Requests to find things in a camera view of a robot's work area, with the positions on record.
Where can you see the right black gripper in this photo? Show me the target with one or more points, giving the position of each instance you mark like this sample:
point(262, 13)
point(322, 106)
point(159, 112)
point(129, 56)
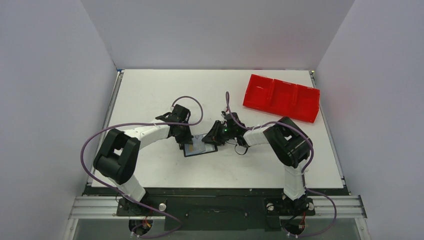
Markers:
point(218, 131)

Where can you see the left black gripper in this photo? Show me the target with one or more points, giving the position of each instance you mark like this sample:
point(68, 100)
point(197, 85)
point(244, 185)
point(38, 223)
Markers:
point(186, 140)

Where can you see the black leather card holder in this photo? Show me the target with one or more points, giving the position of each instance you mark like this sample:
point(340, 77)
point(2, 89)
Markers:
point(188, 149)

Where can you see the silver grey credit card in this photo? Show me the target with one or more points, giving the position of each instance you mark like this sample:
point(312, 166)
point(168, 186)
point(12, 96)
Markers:
point(198, 144)

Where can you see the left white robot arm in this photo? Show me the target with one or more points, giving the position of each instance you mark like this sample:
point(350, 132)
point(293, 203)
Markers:
point(118, 154)

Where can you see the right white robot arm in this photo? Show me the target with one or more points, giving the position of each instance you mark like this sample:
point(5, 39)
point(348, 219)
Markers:
point(289, 143)

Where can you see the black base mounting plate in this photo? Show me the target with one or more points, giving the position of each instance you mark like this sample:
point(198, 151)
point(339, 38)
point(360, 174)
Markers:
point(218, 209)

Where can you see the red plastic divided tray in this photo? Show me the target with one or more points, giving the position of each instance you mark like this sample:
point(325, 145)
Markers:
point(282, 98)

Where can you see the aluminium rail frame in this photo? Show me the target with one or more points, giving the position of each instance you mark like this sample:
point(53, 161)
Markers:
point(106, 207)

